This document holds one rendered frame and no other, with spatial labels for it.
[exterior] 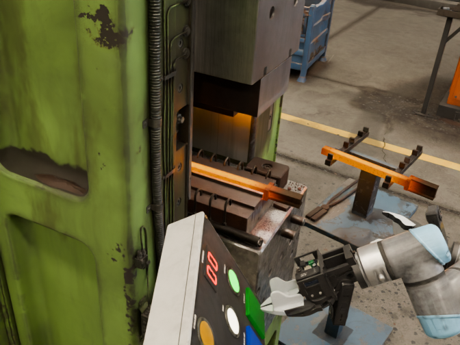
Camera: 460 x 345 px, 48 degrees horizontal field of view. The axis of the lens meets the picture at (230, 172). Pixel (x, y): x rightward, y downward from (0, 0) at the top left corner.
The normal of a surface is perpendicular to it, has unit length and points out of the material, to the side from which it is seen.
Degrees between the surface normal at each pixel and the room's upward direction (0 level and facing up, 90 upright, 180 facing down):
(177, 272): 30
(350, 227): 0
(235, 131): 90
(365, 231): 0
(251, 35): 90
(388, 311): 0
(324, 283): 90
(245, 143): 90
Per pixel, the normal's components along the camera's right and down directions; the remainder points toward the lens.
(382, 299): 0.06, -0.85
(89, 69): -0.44, 0.43
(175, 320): -0.44, -0.77
